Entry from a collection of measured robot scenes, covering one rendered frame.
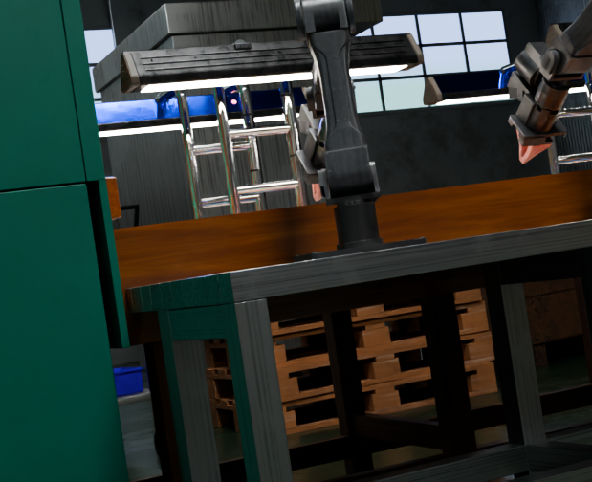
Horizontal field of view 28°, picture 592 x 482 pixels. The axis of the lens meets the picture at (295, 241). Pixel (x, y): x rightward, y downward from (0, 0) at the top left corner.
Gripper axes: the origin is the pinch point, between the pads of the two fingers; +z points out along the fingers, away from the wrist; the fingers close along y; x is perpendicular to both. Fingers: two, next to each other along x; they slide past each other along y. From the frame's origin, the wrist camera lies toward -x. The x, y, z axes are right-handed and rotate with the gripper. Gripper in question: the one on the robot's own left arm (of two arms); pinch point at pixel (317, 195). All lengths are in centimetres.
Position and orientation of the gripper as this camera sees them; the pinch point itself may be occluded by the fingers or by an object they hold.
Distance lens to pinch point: 229.7
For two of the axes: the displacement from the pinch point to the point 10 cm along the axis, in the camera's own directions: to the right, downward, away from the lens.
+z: -1.9, 7.1, 6.8
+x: 3.5, 6.9, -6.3
